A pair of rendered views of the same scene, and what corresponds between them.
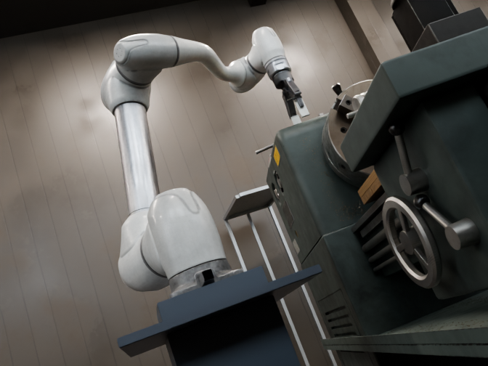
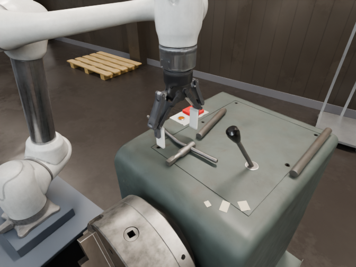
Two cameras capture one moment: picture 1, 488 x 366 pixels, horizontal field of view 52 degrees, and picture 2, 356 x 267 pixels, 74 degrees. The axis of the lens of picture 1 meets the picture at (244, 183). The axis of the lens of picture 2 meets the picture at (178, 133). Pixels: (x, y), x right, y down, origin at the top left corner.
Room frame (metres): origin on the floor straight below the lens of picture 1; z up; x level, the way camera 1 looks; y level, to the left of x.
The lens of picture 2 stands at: (1.35, -0.74, 1.71)
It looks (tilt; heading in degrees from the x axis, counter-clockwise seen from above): 35 degrees down; 53
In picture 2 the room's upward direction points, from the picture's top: straight up
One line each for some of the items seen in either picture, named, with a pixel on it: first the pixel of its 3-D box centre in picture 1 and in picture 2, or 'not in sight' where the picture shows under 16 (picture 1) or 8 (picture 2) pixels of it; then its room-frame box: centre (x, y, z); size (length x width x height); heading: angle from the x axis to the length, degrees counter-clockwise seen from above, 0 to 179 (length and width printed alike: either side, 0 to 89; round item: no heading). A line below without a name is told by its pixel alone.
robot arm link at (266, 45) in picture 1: (266, 49); (179, 5); (1.71, -0.27, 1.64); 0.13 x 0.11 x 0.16; 42
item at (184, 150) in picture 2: not in sight; (180, 153); (1.68, -0.33, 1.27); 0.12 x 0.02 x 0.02; 12
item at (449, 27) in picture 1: (438, 59); not in sight; (0.87, -0.42, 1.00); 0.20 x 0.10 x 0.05; 7
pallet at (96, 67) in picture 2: not in sight; (104, 64); (3.06, 3.99, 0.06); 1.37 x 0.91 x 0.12; 106
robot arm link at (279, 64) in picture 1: (278, 70); (178, 56); (1.70, -0.28, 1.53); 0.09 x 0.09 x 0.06
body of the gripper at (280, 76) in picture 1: (285, 86); (178, 84); (1.70, -0.28, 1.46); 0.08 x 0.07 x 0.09; 7
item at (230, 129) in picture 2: (337, 89); (233, 134); (1.74, -0.46, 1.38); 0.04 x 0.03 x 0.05; 7
